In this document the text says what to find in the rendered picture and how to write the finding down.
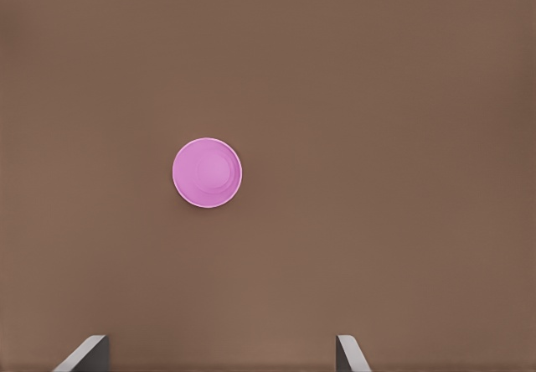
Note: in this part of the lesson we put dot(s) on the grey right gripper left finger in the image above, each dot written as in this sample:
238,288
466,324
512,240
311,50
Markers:
86,356

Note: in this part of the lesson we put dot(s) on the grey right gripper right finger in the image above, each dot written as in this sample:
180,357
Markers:
351,356

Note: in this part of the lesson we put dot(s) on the pink round bowl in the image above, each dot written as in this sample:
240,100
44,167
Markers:
207,173

